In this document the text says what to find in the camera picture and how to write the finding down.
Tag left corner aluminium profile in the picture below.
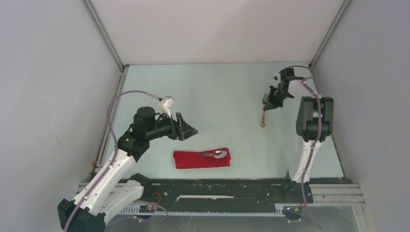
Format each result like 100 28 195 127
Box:
81 0 125 174

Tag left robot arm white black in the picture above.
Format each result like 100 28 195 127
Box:
58 106 198 232

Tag aluminium frame rail front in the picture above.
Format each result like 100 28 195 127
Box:
65 182 366 232

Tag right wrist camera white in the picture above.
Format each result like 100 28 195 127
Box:
273 72 281 82

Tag red cloth napkin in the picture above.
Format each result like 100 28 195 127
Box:
173 148 231 169

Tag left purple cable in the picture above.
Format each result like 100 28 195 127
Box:
63 90 164 232

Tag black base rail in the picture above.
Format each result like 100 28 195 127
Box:
123 173 314 215

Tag gold fork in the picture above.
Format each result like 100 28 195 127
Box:
260 93 268 128

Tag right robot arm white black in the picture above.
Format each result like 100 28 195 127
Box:
262 65 334 202

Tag right corner aluminium profile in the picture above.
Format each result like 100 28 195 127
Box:
308 0 353 174

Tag corner aluminium profile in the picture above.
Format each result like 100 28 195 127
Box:
308 0 353 174
81 0 125 174

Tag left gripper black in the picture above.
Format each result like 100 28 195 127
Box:
146 111 197 141

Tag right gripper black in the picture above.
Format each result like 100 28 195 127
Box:
264 85 291 111

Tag silver spoon blue handle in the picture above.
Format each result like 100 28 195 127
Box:
201 149 228 159

